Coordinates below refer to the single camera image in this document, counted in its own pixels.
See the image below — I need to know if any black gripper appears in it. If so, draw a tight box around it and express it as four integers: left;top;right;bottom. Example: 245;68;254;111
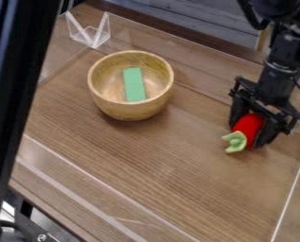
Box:
229;77;300;148

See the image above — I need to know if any red plush strawberry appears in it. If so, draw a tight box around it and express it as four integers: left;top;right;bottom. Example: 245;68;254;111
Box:
221;113;265;153

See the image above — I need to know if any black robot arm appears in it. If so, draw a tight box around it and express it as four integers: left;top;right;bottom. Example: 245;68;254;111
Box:
229;0;300;149

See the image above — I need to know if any wooden bowl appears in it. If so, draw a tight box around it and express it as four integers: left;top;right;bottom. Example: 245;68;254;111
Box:
87;50;174;121

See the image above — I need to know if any green rectangular block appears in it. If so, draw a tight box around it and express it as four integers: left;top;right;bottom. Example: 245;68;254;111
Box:
123;67;146;102

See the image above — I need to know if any clear acrylic corner bracket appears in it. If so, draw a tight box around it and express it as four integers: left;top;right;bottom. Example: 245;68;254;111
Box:
64;11;110;49

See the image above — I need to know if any clear acrylic tray wall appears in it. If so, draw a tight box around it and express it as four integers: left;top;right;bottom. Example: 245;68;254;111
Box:
11;136;198;242

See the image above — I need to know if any black foreground post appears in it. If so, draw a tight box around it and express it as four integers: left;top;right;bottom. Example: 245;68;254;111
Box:
0;0;63;231

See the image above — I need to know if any black table leg frame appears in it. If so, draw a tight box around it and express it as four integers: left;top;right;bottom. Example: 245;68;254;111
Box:
14;199;58;242

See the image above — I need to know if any black cable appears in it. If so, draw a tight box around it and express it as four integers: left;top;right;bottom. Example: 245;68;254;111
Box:
0;218;23;235

